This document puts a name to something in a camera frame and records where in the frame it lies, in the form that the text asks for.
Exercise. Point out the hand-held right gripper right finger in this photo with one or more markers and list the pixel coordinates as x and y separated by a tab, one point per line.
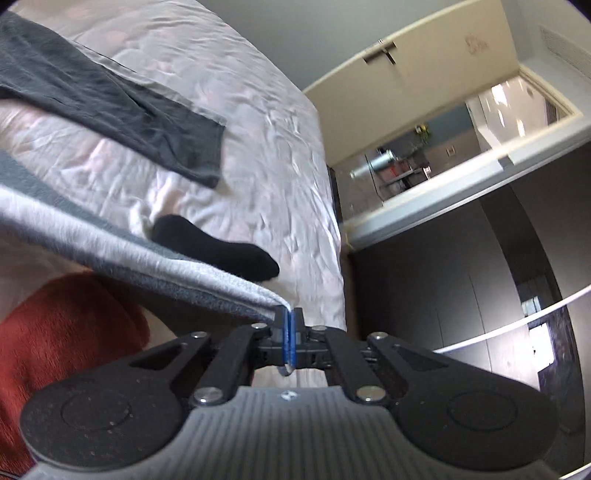
293	339

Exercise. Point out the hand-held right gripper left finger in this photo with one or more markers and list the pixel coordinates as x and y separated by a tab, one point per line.
281	337

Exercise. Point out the grey fleece garment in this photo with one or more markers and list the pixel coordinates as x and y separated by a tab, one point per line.
138	258

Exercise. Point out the black sock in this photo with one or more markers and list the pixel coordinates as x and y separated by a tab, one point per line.
217	251

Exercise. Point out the dark wardrobe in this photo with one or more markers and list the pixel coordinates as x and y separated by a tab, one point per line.
415	295

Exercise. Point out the bed with pale dotted sheet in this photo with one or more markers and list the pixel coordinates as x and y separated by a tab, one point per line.
258	138

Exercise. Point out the metal cart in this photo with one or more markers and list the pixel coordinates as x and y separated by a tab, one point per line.
408	173

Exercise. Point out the red blanket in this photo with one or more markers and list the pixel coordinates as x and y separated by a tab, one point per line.
60	332

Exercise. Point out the yellow flower plant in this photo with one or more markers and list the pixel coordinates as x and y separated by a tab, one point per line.
422	134

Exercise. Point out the cream door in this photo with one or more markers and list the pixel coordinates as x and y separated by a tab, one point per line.
425	87

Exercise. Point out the dark grey pants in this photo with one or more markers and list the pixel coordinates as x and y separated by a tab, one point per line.
115	106

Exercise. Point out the white door frame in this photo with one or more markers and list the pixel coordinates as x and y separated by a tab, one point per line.
415	207

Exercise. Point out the wall air vent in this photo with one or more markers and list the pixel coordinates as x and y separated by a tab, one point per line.
565	48

